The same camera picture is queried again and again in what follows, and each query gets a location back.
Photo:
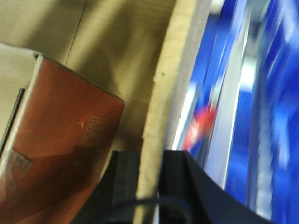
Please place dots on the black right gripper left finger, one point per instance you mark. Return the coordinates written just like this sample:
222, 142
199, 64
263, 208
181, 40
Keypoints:
108, 202

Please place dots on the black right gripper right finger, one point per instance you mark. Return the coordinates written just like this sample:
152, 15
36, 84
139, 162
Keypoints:
181, 177

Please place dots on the worn brown cardboard box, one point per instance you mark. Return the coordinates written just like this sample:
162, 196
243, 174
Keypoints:
142, 51

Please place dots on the stainless steel shelf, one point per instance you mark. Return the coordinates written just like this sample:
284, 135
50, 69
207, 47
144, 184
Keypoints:
236, 153

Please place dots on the red snack bag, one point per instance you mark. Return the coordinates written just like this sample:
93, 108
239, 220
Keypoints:
201, 124

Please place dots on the orange product box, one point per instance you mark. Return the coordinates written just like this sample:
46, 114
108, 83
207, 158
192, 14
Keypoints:
57, 145

